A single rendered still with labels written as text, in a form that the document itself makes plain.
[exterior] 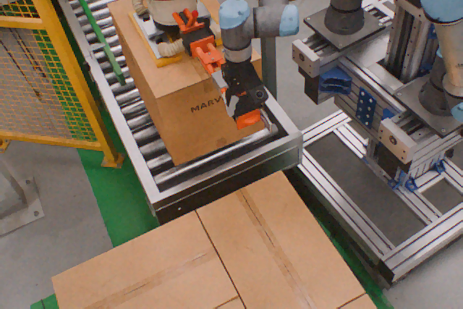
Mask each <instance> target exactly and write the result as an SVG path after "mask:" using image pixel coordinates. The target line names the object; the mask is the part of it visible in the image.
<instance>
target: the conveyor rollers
mask: <svg viewBox="0 0 463 309"><path fill-rule="evenodd" d="M68 1H69V3H70V6H71V8H72V9H73V12H74V14H75V17H76V18H77V19H78V22H79V24H80V25H81V26H82V25H83V26H82V31H83V32H84V34H87V33H89V34H87V35H85V37H86V38H87V41H88V43H92V42H96V41H98V39H97V37H96V34H95V33H94V32H93V29H92V27H91V26H90V23H89V22H88V19H87V17H86V15H85V13H84V11H83V9H82V7H81V5H80V3H79V1H78V0H68ZM115 1H119V0H100V1H99V0H86V2H87V4H88V6H89V8H90V10H91V12H92V14H93V17H94V19H95V20H97V21H96V22H97V23H98V25H99V27H100V29H101V28H103V29H101V31H102V33H103V36H104V38H107V37H109V36H111V35H114V34H116V29H115V27H114V25H113V22H112V20H111V15H110V13H109V9H108V6H107V4H110V3H112V2H115ZM104 7H105V8H104ZM96 10H97V11H96ZM109 15H110V16H109ZM106 16H108V17H106ZM104 17H105V18H104ZM88 23H89V24H88ZM109 25H111V26H109ZM107 26H109V27H107ZM90 32H92V33H90ZM106 42H107V44H108V45H109V47H111V46H115V45H117V44H119V43H120V42H119V39H118V36H117V34H116V35H114V36H112V37H110V38H107V39H106ZM110 49H111V51H112V53H114V56H115V57H116V56H119V55H120V54H123V51H122V47H121V45H118V46H115V47H112V48H110ZM94 56H95V57H96V59H97V61H98V63H100V62H103V61H106V60H107V58H106V55H105V53H104V51H101V52H98V53H96V54H94ZM100 67H101V70H102V72H107V71H109V70H111V69H112V68H111V65H110V64H109V61H107V62H104V63H102V64H100ZM104 76H105V78H106V82H107V83H108V84H109V83H110V82H115V81H117V80H118V79H117V77H116V74H115V72H114V71H112V72H109V73H106V74H104ZM126 83H127V84H126V85H124V86H121V85H120V83H119V82H117V83H115V84H112V85H110V86H109V87H110V89H111V92H112V93H113V94H114V95H116V93H119V92H121V91H123V90H126V89H128V88H132V87H135V86H136V85H135V83H134V80H133V79H132V77H130V78H128V79H126ZM139 98H141V96H140V93H139V91H138V89H137V88H135V89H134V90H130V91H127V92H126V93H123V94H122V95H120V96H117V97H116V98H115V99H116V102H117V103H118V105H119V106H121V105H123V104H126V103H129V102H130V101H134V100H136V99H139ZM146 109H147V108H146V106H145V104H144V102H143V100H141V101H138V102H137V103H134V104H130V105H129V106H125V107H124V108H121V111H122V115H123V117H124V118H127V117H130V116H133V115H135V114H137V113H138V112H140V111H143V110H146ZM151 122H153V119H152V117H151V116H150V114H149V112H146V113H145V114H143V115H141V116H139V117H136V118H134V119H131V120H128V121H127V126H128V127H129V130H134V129H136V128H138V127H142V126H143V125H145V124H148V123H151ZM272 130H273V132H272V133H270V131H269V130H268V128H266V127H264V129H263V130H260V131H258V132H255V133H253V135H250V136H248V137H244V138H242V139H240V140H237V141H235V142H233V143H230V144H228V145H225V146H222V147H220V148H217V149H215V150H214V151H211V152H207V153H206V154H205V155H202V156H200V157H197V158H194V159H193V160H191V161H187V162H185V163H183V164H180V165H178V166H175V167H174V168H172V169H168V170H166V171H164V172H161V174H159V175H157V176H154V177H153V178H154V180H155V183H156V185H157V187H160V186H161V185H165V184H166V183H168V182H172V181H174V180H176V179H179V178H180V177H183V176H185V175H187V174H190V172H193V171H195V170H197V169H200V168H202V167H204V166H207V165H209V164H212V163H213V162H216V161H218V160H220V159H223V158H225V157H227V156H230V155H232V154H234V153H235V152H237V151H240V150H242V149H244V148H246V147H249V146H251V145H254V144H256V143H259V142H260V141H262V140H265V139H268V138H270V137H273V136H274V135H277V133H278V132H279V131H278V128H277V126H276V125H275V124H272ZM158 135H159V132H158V130H157V128H156V126H155V125H153V126H151V127H148V128H145V129H144V130H141V131H139V132H136V133H135V134H133V136H134V139H135V141H136V143H137V144H138V143H141V142H143V141H145V140H148V139H150V138H153V137H155V136H158ZM280 139H282V138H280ZM280 139H279V140H280ZM276 141H277V140H276ZM274 142H275V141H273V142H272V143H274ZM269 144H271V143H269ZM269 144H268V145H269ZM264 146H265V145H264ZM262 147H263V146H262ZM262 147H260V148H262ZM164 148H166V146H165V145H164V143H163V141H162V139H159V140H156V141H154V142H152V143H149V144H147V145H144V146H142V147H139V149H140V152H141V154H142V156H143V158H145V157H147V156H149V155H153V154H154V153H155V152H158V151H160V150H163V149H164ZM257 149H259V148H257ZM257 149H255V150H257ZM255 150H254V151H255ZM251 152H252V151H250V152H249V153H251ZM249 153H247V154H249ZM247 154H245V155H247ZM245 155H244V156H245ZM240 157H242V156H240ZM240 157H239V158H240ZM236 159H237V158H236ZM236 159H234V160H236ZM232 161H233V160H232ZM230 162H231V161H230ZM171 163H173V160H172V158H171V156H170V155H169V152H167V153H165V154H163V155H162V156H159V157H157V158H154V159H152V160H149V161H146V164H147V167H148V169H149V171H150V172H152V171H154V170H157V169H159V168H161V167H163V166H165V165H168V164H171ZM227 163H229V162H226V163H225V164H227ZM222 165H224V164H222ZM222 165H221V166H222ZM217 167H218V166H217ZM217 167H216V168H217ZM214 169H215V168H214ZM211 170H213V169H211ZM208 171H210V170H208ZM208 171H207V172H208ZM203 174H205V172H203ZM201 175H202V174H201ZM199 176H200V175H199ZM199 176H197V177H199ZM194 178H195V177H194ZM194 178H192V179H194ZM189 180H191V179H189ZM189 180H187V181H189ZM185 182H186V181H185ZM183 183H184V182H183ZM180 184H182V183H180ZM180 184H179V185H180ZM176 186H177V185H176ZM176 186H173V187H176ZM171 188H172V187H171ZM171 188H169V189H171ZM167 190H168V189H167ZM164 191H166V190H164ZM162 192H163V191H162ZM162 192H161V193H162Z"/></svg>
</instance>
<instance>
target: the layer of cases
mask: <svg viewBox="0 0 463 309"><path fill-rule="evenodd" d="M196 211H197V213H196ZM196 211H192V213H188V214H186V215H184V216H182V217H180V218H178V219H175V220H173V221H170V222H169V223H167V224H164V225H162V226H160V227H158V228H156V229H153V230H151V231H150V232H148V233H146V234H144V235H141V236H139V237H137V238H135V239H133V240H130V241H128V242H126V243H124V244H122V245H119V246H117V247H114V248H112V250H110V251H107V252H105V253H103V254H101V255H99V256H96V257H94V258H91V259H90V260H88V261H85V262H83V263H81V264H79V265H76V266H75V267H73V268H71V269H69V270H67V271H65V272H62V273H60V274H57V275H56V276H53V277H51V279H52V282H53V286H54V291H55V293H56V298H57V301H58V305H59V309H377V308H376V307H375V306H374V303H373V301H372V300H371V299H370V298H369V296H368V295H367V294H365V290H364V289H363V288H362V286H361V285H360V283H359V282H358V281H357V279H356V278H355V276H354V274H353V273H352V272H351V271H350V269H349V267H348V265H347V264H346V262H345V261H343V259H342V258H341V256H340V255H339V253H338V252H337V251H336V248H335V247H334V245H333V244H332V242H331V241H330V239H329V238H328V237H327V235H326V233H324V232H323V230H322V229H321V227H320V225H319V224H318V222H317V221H316V220H315V218H314V217H313V215H312V214H311V212H310V210H309V209H308V207H307V206H306V205H305V204H304V203H303V202H302V200H301V198H300V197H299V195H298V194H297V192H296V190H295V189H294V188H293V186H292V185H291V183H290V182H289V180H288V179H287V178H286V177H285V176H284V174H283V172H282V170H280V171H277V172H275V174H272V175H271V176H269V177H265V178H263V179H261V180H259V181H257V182H254V183H252V184H251V185H248V186H246V187H243V188H241V189H239V190H237V191H235V192H233V193H232V194H230V195H227V196H225V197H223V198H220V199H218V200H216V201H214V202H212V203H209V204H207V205H205V206H203V207H201V208H198V209H197V210H196Z"/></svg>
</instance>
